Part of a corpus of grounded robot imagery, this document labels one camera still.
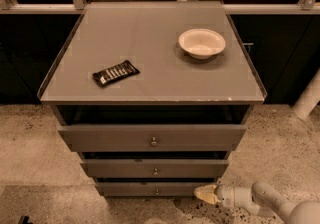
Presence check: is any grey drawer cabinet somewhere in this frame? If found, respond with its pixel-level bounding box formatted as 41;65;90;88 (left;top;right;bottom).
39;2;266;186

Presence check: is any black snack bar wrapper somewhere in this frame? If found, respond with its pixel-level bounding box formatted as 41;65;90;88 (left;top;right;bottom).
92;60;140;87

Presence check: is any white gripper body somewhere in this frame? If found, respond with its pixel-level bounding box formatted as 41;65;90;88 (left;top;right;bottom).
215;184;237;208

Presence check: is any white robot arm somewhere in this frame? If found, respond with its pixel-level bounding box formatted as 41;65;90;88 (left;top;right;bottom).
194;182;320;224

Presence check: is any grey top drawer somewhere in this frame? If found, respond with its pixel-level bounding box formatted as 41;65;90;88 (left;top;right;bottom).
58;124;246;152

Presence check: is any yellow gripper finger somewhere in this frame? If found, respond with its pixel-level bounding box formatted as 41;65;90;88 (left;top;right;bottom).
194;191;221;205
196;184;217;194

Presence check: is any grey middle drawer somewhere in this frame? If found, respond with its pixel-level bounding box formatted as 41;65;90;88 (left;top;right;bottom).
81;159;228;178

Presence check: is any grey bottom drawer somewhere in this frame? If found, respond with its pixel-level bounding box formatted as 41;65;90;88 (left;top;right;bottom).
96;181;213;197

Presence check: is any white bowl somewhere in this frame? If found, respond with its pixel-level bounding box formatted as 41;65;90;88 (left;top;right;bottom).
178;29;226;60

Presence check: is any white pole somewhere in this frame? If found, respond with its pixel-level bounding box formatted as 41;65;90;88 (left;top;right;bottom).
293;68;320;119

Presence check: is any grey drawer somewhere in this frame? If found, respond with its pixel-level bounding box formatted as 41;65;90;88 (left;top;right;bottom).
81;159;228;178
96;181;213;197
58;124;246;152

